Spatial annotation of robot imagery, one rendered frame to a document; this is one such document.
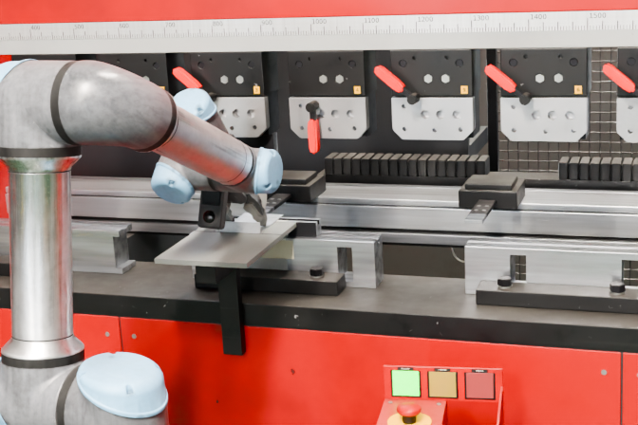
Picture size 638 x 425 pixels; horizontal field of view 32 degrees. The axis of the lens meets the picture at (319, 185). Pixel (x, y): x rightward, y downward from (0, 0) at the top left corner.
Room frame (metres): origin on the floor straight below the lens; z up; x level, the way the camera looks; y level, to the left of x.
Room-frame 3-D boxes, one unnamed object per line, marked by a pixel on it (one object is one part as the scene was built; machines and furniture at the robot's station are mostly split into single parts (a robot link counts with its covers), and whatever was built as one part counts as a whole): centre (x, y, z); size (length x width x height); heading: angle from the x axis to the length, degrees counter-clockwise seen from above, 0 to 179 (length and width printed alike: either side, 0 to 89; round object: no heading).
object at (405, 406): (1.68, -0.12, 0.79); 0.04 x 0.04 x 0.04
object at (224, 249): (2.04, 0.18, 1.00); 0.26 x 0.18 x 0.01; 161
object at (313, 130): (2.07, 0.00, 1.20); 0.04 x 0.02 x 0.10; 161
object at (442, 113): (2.05, -0.23, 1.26); 0.15 x 0.09 x 0.17; 71
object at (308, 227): (2.17, 0.10, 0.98); 0.20 x 0.03 x 0.03; 71
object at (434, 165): (2.49, -0.20, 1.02); 0.37 x 0.06 x 0.04; 71
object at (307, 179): (2.33, 0.08, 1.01); 0.26 x 0.12 x 0.05; 161
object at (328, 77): (2.12, -0.04, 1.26); 0.15 x 0.09 x 0.17; 71
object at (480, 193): (2.18, -0.33, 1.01); 0.26 x 0.12 x 0.05; 161
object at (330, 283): (2.11, 0.11, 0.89); 0.30 x 0.05 x 0.03; 71
